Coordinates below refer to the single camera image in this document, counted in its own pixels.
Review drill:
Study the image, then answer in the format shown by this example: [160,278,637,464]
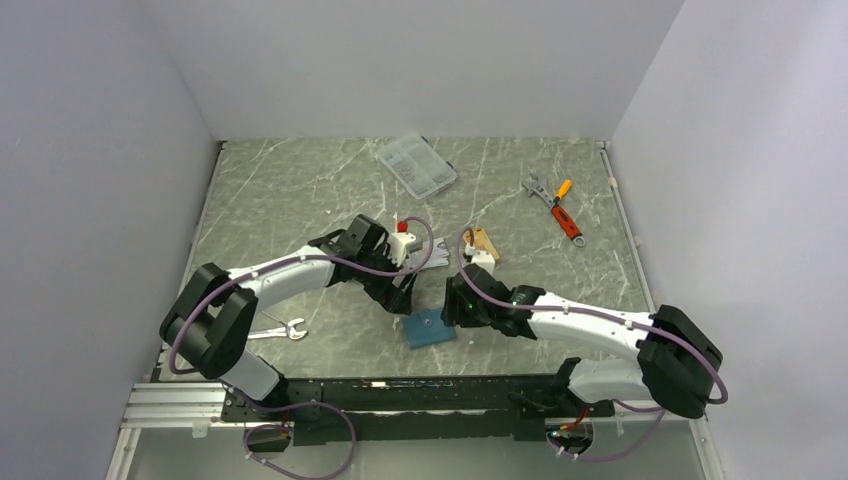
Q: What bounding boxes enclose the blue card holder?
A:
[402,308,456,350]

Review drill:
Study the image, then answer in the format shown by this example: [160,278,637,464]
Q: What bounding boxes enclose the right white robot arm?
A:
[442,264,729,419]

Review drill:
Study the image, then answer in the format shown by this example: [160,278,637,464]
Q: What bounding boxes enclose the red handled adjustable wrench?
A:
[521,172,586,248]

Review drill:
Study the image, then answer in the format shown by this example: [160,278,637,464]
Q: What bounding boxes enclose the orange credit card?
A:
[465,227,500,261]

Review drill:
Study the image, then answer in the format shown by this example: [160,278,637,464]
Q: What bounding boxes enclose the orange handled screwdriver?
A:
[554,179,572,205]

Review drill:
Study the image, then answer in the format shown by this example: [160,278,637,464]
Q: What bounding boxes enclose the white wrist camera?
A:
[387,220,421,267]
[463,244,496,275]

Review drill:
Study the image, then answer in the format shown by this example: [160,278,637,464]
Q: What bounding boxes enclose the silver open-end wrench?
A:
[247,318,308,341]

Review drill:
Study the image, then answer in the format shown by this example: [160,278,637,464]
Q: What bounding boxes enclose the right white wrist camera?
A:
[463,244,496,275]

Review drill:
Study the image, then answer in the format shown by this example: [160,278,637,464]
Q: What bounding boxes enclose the clear plastic organizer box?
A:
[376,133,457,200]

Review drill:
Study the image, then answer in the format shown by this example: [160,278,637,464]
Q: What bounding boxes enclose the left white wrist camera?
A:
[387,220,421,267]

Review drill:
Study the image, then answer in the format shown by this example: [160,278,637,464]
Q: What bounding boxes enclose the silver credit card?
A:
[404,237,450,269]

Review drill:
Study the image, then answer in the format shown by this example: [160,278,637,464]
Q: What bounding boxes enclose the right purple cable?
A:
[455,228,729,464]

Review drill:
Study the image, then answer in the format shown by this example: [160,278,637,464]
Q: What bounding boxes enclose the aluminium rail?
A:
[121,382,226,431]

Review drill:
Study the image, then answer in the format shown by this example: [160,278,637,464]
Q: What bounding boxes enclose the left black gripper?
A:
[354,245,417,315]

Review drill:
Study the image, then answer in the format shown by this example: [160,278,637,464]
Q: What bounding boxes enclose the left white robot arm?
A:
[159,214,434,420]

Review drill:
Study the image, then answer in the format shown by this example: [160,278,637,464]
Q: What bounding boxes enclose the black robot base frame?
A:
[221,374,615,446]

